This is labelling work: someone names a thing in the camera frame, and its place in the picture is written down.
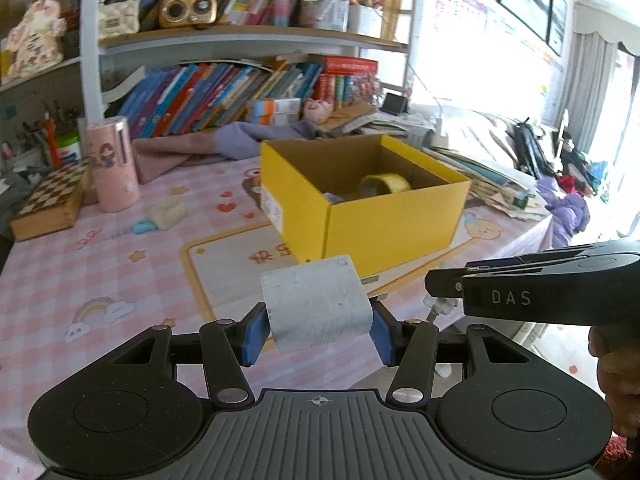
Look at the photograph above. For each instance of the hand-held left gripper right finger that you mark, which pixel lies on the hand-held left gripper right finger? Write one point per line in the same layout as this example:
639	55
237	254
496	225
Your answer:
382	336

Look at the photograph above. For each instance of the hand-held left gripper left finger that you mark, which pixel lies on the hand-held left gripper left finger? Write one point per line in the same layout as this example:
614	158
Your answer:
255	336

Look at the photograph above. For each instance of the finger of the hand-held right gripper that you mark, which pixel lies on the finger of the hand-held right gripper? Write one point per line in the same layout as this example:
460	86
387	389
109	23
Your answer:
444	282

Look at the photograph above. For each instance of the grey white rectangular box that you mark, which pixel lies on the grey white rectangular box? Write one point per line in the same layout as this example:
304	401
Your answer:
315	305

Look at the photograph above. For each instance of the yellow cardboard box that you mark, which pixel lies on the yellow cardboard box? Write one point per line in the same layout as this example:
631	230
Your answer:
390	225

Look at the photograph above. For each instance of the yellow tape roll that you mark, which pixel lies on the yellow tape roll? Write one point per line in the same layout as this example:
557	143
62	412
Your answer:
395	183

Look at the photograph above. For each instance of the person's right hand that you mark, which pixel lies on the person's right hand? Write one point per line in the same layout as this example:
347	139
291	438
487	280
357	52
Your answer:
617	380

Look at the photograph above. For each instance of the white plug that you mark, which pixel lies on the white plug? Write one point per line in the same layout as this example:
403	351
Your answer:
442	306

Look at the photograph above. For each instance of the purple garment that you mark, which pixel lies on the purple garment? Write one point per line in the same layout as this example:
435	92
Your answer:
565	207

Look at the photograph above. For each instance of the stack of books and papers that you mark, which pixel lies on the stack of books and papers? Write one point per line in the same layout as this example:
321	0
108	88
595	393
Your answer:
495	180

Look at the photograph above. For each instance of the black haired doll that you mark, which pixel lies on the black haired doll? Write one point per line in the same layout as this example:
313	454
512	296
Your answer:
575	160

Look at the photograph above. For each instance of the black backpack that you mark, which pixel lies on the black backpack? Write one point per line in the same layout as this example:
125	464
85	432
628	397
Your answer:
530	150

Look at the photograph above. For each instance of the blue eraser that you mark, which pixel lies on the blue eraser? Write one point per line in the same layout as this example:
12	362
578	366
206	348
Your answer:
144	227

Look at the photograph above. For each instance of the sofa with grey cover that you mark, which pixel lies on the sofa with grey cover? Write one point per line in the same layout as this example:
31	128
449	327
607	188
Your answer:
480	130

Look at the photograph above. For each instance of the pink checked tablecloth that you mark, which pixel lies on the pink checked tablecloth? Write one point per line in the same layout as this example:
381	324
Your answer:
100	270

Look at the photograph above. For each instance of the pile of papers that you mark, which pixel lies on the pile of papers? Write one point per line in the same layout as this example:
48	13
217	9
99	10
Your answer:
375	121

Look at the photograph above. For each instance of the black phone stand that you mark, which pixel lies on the black phone stand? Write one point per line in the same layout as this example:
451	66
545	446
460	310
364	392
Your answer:
394	103

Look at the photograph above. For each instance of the purple cloth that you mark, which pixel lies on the purple cloth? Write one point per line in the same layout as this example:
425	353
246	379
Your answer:
235	140

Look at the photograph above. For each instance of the small pink pig plush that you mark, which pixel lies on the small pink pig plush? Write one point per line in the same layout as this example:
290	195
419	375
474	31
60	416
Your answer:
318	110

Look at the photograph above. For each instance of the grey curtain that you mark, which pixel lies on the grey curtain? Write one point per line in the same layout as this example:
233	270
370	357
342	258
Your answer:
592	80

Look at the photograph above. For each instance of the pink cartoon tumbler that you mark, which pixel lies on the pink cartoon tumbler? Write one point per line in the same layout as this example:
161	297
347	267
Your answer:
112	170

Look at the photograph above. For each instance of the orange white carton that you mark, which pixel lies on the orange white carton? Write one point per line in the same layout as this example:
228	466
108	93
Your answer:
272	112

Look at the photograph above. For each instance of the red boxed book set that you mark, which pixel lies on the red boxed book set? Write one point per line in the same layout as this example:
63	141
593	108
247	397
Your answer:
350	77

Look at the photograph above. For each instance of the pale chart poster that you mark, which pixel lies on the pale chart poster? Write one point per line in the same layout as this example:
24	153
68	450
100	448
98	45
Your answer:
520	60

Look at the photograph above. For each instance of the row of blue children's books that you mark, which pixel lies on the row of blue children's books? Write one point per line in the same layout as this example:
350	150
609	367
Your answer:
200	97

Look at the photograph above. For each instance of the wooden chessboard box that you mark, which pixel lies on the wooden chessboard box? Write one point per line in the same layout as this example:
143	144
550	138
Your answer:
50	200

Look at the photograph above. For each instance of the green lidded jar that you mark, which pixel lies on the green lidded jar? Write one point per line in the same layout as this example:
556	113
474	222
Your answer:
69	147

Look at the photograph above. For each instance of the white pen cup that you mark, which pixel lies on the white pen cup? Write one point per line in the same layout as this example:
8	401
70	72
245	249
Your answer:
365	22

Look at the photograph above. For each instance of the narrow framed grey picture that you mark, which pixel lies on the narrow framed grey picture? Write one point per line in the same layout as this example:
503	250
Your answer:
557	20

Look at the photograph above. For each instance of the pink alphabet poster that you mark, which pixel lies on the pink alphabet poster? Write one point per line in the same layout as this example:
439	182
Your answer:
460	5

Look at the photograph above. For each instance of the translucent pen cup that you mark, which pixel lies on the translucent pen cup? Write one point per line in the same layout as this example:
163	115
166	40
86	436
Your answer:
322	15

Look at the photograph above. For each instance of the white wooden bookshelf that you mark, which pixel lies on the white wooden bookshelf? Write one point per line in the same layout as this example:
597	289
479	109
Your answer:
92	60

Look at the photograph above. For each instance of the pink blue bottle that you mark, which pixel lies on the pink blue bottle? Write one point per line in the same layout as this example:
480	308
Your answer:
282	2

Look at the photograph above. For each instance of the gold retro radio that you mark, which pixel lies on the gold retro radio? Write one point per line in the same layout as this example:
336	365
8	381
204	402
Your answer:
189	11

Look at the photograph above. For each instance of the white quilted pearl handbag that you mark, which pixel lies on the white quilted pearl handbag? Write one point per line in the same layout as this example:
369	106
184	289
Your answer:
119	17

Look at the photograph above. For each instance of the pink white cat figure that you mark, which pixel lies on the pink white cat figure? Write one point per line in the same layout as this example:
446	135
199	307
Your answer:
35	40

